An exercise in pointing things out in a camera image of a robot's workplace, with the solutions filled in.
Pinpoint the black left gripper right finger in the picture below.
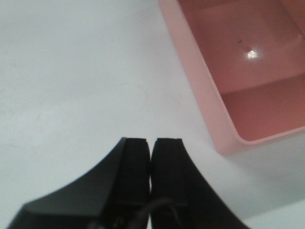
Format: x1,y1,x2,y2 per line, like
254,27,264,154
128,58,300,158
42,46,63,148
151,138,247,229

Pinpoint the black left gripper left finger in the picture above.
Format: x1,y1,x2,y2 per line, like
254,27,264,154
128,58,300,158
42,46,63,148
9,137,150,229

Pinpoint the pink plastic box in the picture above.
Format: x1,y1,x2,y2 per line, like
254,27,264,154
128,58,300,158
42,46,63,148
159,0,305,155

